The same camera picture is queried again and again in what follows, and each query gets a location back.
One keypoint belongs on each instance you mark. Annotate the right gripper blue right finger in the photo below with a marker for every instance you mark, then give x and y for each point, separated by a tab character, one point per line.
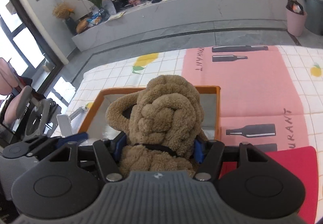
208	155

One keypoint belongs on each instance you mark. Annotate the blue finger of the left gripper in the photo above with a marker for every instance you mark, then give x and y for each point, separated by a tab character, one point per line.
79	138

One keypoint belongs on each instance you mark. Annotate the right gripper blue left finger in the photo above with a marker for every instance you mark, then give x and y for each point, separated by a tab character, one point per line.
108	156

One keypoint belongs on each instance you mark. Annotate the brown plush slippers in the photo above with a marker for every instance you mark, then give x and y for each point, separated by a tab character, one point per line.
157	157

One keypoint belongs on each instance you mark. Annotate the orange cardboard box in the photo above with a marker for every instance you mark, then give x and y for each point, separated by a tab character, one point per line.
166	114

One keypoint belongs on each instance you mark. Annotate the pink paper placemat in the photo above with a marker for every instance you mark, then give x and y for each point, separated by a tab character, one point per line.
259	103

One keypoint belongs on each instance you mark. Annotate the red Wonderlab box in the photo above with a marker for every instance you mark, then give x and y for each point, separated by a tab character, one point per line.
267	186

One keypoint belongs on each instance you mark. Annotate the dried flowers in vase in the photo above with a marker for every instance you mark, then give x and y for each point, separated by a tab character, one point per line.
63	11

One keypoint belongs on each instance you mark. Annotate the pink waste bin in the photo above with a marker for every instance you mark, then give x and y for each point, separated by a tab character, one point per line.
296	17

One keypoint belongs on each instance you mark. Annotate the grey TV console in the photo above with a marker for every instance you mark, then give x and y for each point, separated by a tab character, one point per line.
155	16

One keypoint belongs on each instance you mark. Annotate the grey-blue trash can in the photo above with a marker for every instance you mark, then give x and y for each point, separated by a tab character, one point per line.
314	21

